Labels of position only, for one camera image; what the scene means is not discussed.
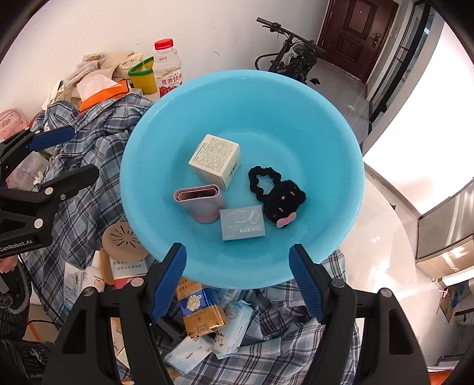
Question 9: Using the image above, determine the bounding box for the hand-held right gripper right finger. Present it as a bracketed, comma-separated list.
[288, 243, 432, 385]

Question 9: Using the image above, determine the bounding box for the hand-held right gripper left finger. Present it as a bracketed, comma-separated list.
[41, 242, 188, 385]

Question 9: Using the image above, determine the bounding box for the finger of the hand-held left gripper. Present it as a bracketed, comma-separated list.
[0, 164, 100, 211]
[0, 125, 76, 174]

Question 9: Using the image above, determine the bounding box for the pink oval case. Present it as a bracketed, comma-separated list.
[174, 184, 225, 224]

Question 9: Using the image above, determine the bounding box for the black paw hair scrunchie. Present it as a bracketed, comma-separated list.
[247, 165, 307, 229]

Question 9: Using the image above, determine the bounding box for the small grey-blue box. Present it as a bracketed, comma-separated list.
[219, 205, 267, 242]

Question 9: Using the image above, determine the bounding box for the white cardboard box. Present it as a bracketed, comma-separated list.
[188, 134, 241, 191]

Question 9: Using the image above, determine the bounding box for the blue plastic basin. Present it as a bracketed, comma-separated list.
[119, 69, 365, 289]

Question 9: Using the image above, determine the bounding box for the red and white box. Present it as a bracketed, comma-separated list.
[111, 257, 156, 290]

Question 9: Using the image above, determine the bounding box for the gold cigarette pack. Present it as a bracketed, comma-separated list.
[175, 277, 227, 337]

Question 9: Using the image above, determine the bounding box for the pink bag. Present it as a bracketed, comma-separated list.
[0, 108, 30, 140]

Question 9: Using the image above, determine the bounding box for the beige canvas tote bag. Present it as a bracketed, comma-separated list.
[42, 51, 145, 110]

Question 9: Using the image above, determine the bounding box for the blue plaid shirt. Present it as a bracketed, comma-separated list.
[20, 92, 361, 385]

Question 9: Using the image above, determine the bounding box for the beige round vented disc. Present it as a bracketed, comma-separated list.
[102, 221, 150, 262]

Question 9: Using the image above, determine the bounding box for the orange tissue box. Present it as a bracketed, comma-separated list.
[76, 73, 130, 113]

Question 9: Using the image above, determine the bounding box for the small white bottle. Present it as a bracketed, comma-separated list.
[84, 251, 106, 293]

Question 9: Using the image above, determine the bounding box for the white blue printed box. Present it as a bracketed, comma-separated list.
[63, 262, 89, 312]

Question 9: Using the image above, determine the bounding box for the pale blue tissue packet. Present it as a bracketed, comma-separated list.
[213, 300, 254, 360]

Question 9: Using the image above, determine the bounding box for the yellow cup with green rim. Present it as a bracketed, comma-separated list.
[128, 56, 158, 94]

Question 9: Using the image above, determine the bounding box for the red-capped milk drink bottle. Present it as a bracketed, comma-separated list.
[153, 38, 185, 99]

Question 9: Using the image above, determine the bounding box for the gold multi-door refrigerator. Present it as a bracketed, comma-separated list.
[415, 190, 474, 278]

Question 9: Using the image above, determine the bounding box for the black folding bicycle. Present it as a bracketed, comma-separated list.
[255, 17, 326, 84]

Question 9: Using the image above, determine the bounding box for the black-framed glass sliding door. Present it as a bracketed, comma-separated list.
[368, 2, 432, 123]

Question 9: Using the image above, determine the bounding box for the dark brown entrance door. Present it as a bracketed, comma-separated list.
[318, 0, 400, 84]

